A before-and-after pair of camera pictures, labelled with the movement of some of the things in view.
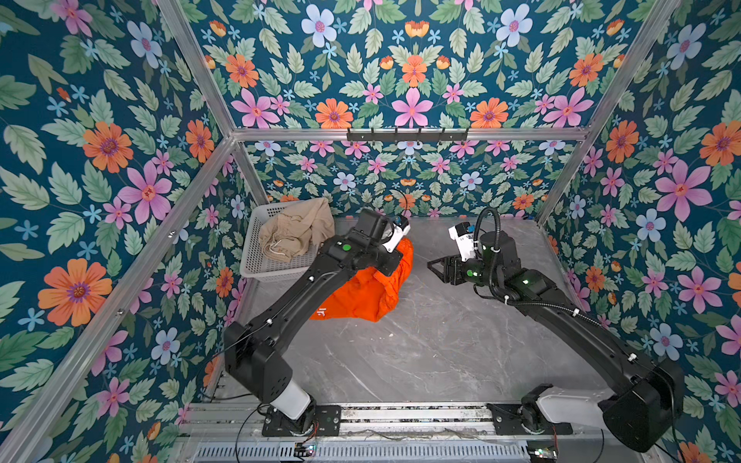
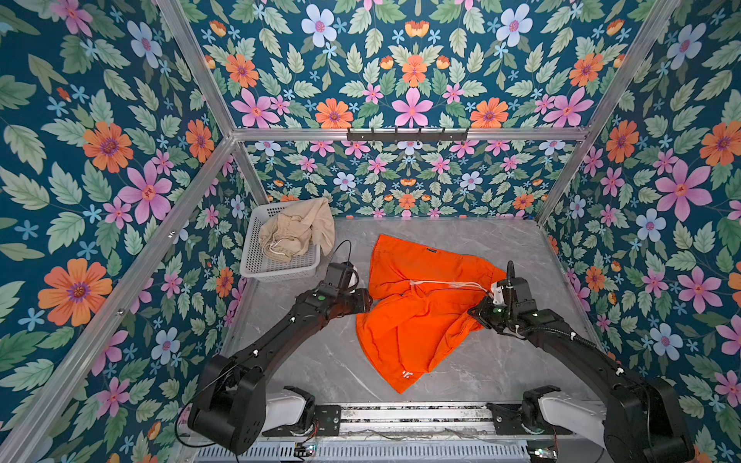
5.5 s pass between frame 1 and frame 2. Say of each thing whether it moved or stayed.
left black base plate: stayed
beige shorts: stayed
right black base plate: stayed
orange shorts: moved
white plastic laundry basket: stayed
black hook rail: stayed
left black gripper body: moved
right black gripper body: moved
